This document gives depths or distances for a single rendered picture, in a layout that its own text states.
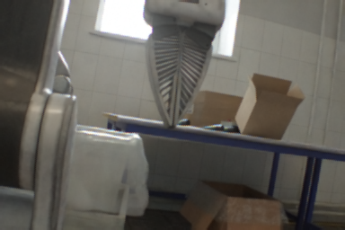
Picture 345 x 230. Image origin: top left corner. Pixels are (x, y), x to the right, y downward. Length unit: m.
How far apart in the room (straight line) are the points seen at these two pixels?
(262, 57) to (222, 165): 1.05
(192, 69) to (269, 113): 1.85
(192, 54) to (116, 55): 2.86
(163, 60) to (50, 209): 0.27
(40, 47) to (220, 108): 2.09
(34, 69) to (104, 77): 2.70
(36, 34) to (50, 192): 0.24
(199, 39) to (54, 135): 0.23
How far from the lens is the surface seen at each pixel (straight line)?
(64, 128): 0.56
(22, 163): 0.57
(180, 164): 3.45
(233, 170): 3.61
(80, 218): 1.24
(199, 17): 0.49
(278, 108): 2.32
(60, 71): 1.40
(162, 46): 0.49
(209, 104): 2.62
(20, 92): 0.60
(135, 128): 1.94
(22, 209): 0.65
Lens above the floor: 0.77
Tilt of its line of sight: 1 degrees up
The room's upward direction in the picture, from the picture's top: 9 degrees clockwise
